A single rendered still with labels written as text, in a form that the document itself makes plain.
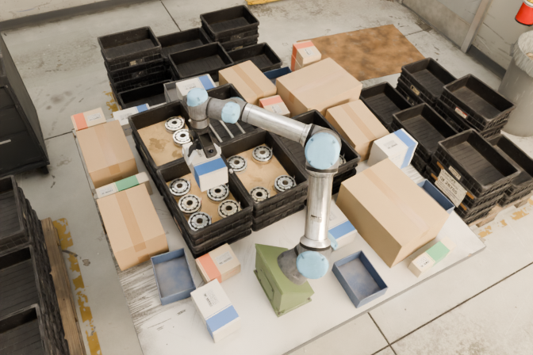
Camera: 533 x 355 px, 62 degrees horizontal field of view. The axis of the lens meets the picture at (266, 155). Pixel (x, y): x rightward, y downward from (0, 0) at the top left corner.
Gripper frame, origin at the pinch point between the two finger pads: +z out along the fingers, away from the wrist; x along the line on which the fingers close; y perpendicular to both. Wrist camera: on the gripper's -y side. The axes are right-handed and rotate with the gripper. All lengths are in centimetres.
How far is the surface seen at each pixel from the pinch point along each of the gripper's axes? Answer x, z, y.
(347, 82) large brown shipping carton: -103, 21, 39
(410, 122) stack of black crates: -163, 73, 33
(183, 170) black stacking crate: 5.1, 24.1, 18.5
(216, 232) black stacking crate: 3.8, 26.3, -18.8
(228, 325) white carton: 15, 32, -56
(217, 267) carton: 8.7, 33.5, -30.7
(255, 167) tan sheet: -28.5, 27.8, 8.3
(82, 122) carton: 41, 25, 73
